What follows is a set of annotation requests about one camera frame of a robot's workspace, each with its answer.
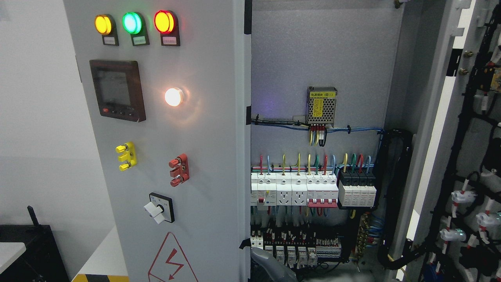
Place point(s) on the grey black robot hand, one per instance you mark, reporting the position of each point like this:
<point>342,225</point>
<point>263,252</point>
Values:
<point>278,272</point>

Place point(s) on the black white surge protector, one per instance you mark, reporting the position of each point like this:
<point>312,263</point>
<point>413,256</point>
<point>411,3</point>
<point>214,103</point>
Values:
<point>357,189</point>

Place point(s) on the red terminal connector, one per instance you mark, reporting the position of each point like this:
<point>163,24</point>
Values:
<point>180,170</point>

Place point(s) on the black digital power meter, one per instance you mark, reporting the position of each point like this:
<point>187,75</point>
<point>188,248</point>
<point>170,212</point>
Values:
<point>118,89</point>

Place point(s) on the black relay terminal row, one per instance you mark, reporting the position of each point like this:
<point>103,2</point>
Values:
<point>299,246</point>

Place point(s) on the green indicator light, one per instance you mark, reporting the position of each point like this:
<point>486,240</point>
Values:
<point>134,23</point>

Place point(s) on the white socket breaker row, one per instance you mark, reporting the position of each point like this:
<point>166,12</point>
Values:
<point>289,189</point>

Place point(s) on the grey electrical cabinet body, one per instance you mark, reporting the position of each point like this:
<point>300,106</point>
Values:
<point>388,65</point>

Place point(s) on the yellow terminal connector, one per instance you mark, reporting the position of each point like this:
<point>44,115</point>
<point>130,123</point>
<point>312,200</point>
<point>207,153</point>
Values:
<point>127,155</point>

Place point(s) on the metal mesh power supply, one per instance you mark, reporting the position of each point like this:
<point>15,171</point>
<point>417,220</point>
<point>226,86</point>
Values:
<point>321,105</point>

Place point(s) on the white glowing indicator light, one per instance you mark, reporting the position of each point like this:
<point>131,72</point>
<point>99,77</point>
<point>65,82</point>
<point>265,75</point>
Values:
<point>174,96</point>

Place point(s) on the black box with antenna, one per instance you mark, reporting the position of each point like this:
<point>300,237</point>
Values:
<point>41,261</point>

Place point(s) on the grey cabinet door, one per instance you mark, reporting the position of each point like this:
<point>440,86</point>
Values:
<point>460,218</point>
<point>209,126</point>

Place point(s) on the red indicator light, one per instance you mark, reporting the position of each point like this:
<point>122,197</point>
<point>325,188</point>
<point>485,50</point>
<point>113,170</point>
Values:
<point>167,24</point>

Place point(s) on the yellow indicator light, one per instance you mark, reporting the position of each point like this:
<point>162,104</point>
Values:
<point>106,26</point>

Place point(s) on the red electric hazard warning sticker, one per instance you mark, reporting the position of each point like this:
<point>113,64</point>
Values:
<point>170,263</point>

